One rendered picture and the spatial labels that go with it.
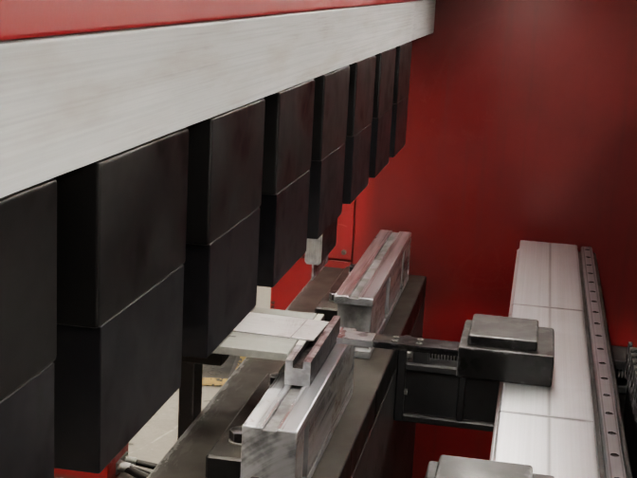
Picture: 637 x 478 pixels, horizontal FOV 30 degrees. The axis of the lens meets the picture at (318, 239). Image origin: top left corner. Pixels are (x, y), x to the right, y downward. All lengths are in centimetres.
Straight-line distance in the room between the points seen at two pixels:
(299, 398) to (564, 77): 108
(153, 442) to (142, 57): 316
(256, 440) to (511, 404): 28
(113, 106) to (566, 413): 83
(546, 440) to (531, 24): 115
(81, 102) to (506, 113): 174
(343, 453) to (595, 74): 105
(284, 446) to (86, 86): 75
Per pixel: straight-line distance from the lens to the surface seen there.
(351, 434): 151
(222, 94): 80
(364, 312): 179
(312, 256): 140
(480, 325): 144
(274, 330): 148
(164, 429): 387
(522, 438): 124
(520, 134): 226
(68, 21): 55
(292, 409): 131
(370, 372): 174
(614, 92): 225
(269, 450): 127
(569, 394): 139
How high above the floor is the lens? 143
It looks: 12 degrees down
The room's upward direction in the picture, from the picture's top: 3 degrees clockwise
